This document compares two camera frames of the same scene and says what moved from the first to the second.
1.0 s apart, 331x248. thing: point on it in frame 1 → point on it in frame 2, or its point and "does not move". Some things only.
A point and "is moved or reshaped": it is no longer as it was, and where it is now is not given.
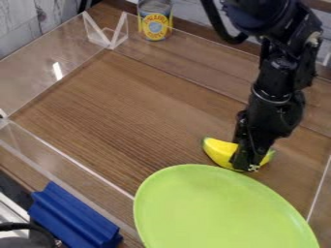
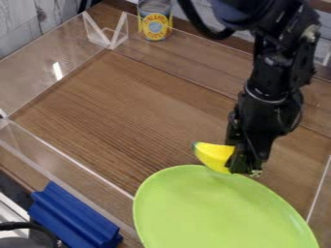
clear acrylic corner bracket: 107,37 does not move
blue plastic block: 71,220 does not move
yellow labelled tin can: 155,15 does not move
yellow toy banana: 220,151 is moved or reshaped
